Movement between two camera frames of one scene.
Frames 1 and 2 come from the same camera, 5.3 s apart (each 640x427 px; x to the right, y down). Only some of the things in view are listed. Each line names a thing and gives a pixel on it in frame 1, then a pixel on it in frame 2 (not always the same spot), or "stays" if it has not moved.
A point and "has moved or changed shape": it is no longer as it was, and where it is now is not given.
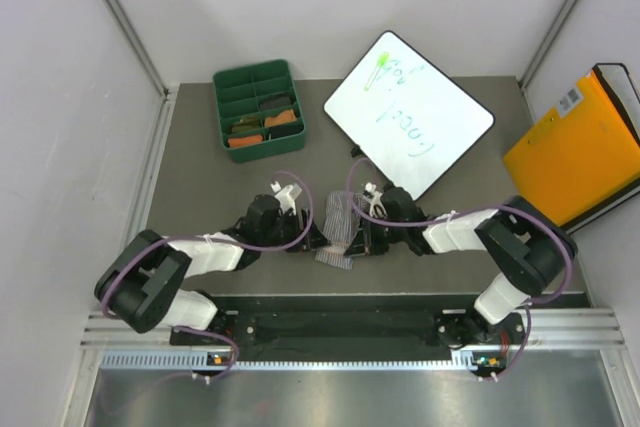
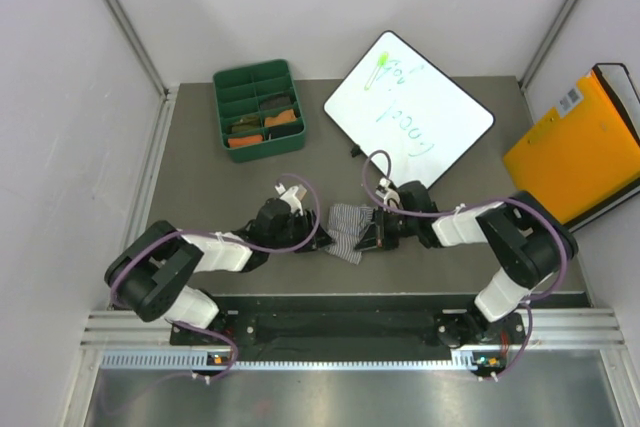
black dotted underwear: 276,101 stays
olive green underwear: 246,124 stays
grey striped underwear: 341,217 has moved or changed shape
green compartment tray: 259,110 stays
